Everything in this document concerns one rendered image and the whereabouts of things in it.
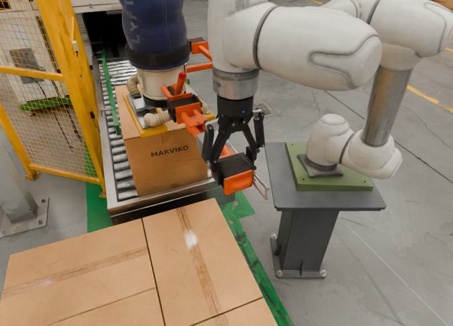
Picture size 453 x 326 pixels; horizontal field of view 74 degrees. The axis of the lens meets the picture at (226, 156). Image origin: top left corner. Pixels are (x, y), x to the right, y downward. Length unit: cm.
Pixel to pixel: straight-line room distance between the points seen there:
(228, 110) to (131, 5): 56
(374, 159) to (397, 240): 121
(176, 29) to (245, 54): 58
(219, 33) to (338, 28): 19
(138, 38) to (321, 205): 100
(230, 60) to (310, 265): 166
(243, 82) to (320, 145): 90
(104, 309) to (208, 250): 48
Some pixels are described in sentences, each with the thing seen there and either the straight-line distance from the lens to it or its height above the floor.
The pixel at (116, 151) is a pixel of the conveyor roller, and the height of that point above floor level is 54.
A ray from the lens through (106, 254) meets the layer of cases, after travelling 155.
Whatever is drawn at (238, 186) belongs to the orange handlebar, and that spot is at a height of 127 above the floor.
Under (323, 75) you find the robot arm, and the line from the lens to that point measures 46.
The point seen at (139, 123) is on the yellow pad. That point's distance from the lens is 116.
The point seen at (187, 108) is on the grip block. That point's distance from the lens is 96.
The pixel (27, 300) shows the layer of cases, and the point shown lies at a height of 54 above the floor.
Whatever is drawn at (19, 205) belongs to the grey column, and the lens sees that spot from 259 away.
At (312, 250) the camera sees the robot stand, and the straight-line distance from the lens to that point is 191.
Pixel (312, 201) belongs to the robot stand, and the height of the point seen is 75.
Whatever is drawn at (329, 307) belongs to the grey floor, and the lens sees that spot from 202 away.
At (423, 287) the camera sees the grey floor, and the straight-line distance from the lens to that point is 232.
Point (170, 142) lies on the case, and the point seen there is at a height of 88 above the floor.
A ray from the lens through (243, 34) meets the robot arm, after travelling 51.
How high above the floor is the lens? 175
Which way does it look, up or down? 38 degrees down
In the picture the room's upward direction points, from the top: straight up
